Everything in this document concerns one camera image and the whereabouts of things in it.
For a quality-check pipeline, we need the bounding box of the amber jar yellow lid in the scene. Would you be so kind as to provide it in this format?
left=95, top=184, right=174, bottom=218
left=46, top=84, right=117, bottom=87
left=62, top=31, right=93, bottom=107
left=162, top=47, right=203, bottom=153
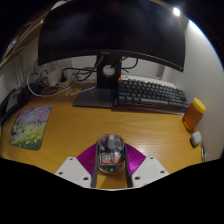
left=181, top=97, right=207, bottom=132

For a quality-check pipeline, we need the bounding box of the white power strip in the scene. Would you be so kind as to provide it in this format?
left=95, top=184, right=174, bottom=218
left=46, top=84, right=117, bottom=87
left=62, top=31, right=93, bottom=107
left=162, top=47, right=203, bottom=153
left=46, top=69, right=76, bottom=88

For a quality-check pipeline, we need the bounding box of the white cable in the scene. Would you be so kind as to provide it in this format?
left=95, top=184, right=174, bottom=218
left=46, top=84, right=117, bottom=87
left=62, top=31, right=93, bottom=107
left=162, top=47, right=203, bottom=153
left=26, top=64, right=88, bottom=98

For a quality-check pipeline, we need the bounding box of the black mechanical keyboard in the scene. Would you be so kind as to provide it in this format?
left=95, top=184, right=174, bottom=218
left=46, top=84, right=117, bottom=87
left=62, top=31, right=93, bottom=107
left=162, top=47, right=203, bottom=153
left=113, top=78, right=190, bottom=114

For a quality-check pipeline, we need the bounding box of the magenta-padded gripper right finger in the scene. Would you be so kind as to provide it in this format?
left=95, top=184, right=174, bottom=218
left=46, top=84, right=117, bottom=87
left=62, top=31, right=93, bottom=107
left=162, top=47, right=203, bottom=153
left=123, top=143, right=170, bottom=188

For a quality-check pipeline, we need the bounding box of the small white earbuds case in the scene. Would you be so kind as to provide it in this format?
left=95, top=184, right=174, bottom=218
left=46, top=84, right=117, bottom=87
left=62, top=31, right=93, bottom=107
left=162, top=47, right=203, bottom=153
left=189, top=130, right=203, bottom=148

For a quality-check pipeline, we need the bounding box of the silver pen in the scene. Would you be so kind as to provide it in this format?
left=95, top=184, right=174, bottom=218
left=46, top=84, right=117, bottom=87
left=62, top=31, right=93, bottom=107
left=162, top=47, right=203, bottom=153
left=200, top=141, right=208, bottom=163

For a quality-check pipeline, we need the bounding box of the black cable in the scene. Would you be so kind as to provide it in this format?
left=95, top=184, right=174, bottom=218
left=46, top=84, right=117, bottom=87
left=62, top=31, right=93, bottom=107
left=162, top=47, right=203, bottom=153
left=68, top=57, right=139, bottom=83

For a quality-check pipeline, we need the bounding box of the wooden wall shelf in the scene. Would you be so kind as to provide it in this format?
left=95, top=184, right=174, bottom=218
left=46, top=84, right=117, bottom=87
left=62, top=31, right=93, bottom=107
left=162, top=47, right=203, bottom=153
left=0, top=0, right=63, bottom=71

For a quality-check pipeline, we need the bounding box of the bright white lamp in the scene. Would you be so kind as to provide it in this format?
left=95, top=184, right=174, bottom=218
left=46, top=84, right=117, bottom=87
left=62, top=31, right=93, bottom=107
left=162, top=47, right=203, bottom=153
left=172, top=6, right=182, bottom=17

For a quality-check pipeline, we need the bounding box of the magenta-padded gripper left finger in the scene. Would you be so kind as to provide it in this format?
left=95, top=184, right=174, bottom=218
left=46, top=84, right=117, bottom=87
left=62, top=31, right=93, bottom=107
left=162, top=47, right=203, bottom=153
left=54, top=142, right=100, bottom=189

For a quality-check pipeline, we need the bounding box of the black curved monitor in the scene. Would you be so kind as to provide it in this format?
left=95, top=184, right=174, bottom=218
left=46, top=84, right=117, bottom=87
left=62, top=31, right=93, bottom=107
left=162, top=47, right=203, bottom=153
left=37, top=0, right=186, bottom=109

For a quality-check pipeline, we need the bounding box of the transparent computer mouse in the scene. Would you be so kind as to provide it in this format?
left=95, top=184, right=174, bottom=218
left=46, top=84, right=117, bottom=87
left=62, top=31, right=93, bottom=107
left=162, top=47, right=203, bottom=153
left=96, top=133, right=127, bottom=174

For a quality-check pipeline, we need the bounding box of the floral print mouse pad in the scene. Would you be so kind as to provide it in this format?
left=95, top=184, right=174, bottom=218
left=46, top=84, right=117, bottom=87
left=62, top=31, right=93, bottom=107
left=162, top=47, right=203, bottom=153
left=9, top=104, right=53, bottom=152

